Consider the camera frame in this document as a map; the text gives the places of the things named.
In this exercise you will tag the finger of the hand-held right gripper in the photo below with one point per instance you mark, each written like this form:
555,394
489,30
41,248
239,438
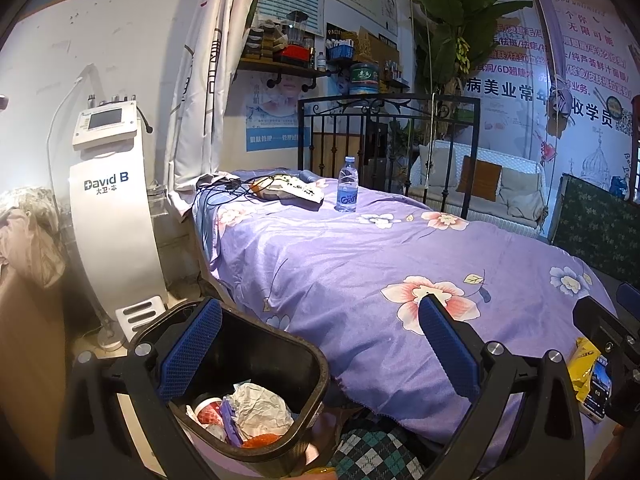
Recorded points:
629,297
597,325

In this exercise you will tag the green floral covered counter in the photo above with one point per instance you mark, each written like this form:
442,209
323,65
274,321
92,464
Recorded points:
590,225

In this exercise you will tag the blue face poster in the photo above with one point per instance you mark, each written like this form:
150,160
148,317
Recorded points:
272,135

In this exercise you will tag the beige paper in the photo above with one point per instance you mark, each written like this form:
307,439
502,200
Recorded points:
260,407

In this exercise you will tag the blue basket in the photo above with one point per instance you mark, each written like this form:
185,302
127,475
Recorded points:
340,51

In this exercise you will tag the red white paper cup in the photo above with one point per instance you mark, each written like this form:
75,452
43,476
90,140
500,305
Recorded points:
207,414

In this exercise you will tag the white wicker swing seat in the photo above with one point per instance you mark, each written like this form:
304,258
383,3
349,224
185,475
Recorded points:
520,162

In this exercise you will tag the black iron bed frame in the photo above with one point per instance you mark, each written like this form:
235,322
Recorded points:
471,160

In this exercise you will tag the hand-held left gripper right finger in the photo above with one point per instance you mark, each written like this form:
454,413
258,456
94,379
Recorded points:
445,340

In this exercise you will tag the smartphone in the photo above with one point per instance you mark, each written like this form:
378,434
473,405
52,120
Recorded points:
600,385

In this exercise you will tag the clear acrylic holder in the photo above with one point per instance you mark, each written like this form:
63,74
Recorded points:
160,202

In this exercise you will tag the brown cushion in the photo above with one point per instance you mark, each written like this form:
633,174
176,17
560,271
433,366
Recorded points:
479,180

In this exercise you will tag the red base blender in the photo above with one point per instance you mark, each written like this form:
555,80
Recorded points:
295,30

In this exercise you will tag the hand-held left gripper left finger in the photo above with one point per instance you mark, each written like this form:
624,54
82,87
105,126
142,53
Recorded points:
192,345

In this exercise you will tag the clear water bottle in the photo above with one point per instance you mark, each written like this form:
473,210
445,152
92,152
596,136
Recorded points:
347,195

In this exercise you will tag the black trash bin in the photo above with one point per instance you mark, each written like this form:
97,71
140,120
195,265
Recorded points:
270,350

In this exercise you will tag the white curtain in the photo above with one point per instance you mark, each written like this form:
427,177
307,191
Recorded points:
205,85

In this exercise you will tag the grey cloth bundle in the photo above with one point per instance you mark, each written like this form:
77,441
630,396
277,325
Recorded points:
30,240

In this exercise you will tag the yellow snack wrapper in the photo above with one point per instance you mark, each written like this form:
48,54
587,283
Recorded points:
582,365

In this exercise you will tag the banana plant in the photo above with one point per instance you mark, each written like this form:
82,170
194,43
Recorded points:
450,10

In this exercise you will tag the folded purple umbrella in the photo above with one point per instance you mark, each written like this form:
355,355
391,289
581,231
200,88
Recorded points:
552,45

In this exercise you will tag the wooden wall shelf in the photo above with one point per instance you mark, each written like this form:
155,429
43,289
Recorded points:
280,67

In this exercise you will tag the teal round tin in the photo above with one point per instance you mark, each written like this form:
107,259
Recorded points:
363,80

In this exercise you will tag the purple floral bedsheet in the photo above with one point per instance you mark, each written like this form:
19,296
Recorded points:
350,250

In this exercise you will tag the person's plaid clothing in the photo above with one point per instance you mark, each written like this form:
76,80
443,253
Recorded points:
375,455

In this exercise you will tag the white beauty machine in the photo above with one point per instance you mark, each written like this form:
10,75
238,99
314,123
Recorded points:
115,220

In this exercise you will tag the purple plastic wrapper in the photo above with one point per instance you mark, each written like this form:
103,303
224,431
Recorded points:
231,420

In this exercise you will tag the white cushion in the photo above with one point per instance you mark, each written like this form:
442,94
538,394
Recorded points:
520,187

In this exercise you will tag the large wall poster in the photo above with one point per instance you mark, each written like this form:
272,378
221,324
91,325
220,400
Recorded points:
590,60

